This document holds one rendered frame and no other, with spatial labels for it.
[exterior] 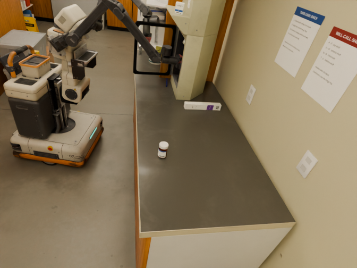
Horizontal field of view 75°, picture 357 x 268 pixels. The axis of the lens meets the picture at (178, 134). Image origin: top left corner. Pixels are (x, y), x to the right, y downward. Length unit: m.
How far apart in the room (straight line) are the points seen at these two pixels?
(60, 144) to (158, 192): 1.45
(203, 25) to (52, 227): 1.83
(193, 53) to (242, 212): 1.04
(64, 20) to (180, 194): 1.46
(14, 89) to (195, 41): 1.43
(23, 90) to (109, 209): 1.17
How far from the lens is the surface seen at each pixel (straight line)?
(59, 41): 1.87
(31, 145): 2.48
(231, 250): 1.28
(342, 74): 1.10
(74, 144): 2.34
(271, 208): 1.22
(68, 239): 2.08
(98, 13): 1.71
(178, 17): 1.57
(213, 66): 2.14
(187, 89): 1.75
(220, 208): 1.11
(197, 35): 1.62
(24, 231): 2.21
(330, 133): 1.11
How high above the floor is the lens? 1.80
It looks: 37 degrees down
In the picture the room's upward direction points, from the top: 12 degrees clockwise
